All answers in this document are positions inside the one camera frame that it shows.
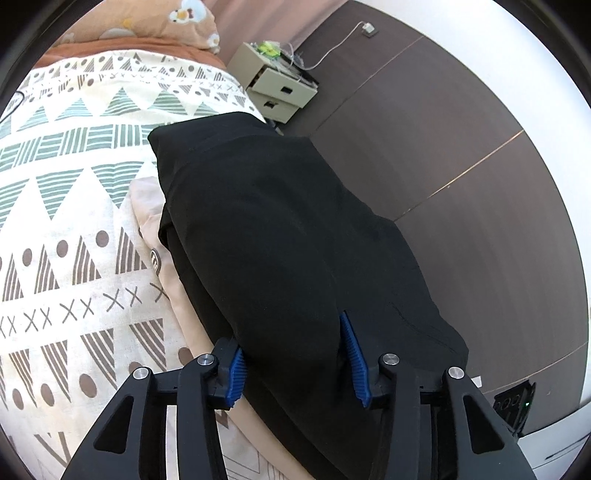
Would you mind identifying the black power strip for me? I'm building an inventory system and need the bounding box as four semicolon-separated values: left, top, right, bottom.
492;381;536;437

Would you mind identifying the pink curtain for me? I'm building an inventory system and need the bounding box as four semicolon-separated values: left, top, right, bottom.
203;0;342;51

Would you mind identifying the white cable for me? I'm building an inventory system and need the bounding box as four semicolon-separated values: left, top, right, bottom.
300;23;365;72

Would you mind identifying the black cable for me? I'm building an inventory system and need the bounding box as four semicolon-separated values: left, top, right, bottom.
0;91;26;123

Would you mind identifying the beige bedside table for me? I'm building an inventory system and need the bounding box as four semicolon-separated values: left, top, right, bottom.
228;41;319;124

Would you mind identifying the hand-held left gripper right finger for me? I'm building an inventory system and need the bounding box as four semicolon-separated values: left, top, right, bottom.
339;311;539;480

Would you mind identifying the pink printed pillow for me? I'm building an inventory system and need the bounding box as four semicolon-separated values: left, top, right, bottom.
55;0;221;54

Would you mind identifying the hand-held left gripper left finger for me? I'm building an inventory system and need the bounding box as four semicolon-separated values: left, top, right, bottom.
60;336;245;480

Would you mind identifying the black jacket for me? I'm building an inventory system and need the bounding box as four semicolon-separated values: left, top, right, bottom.
148;112;471;480

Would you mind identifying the patterned bed blanket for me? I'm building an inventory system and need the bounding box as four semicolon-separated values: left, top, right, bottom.
0;39;269;480

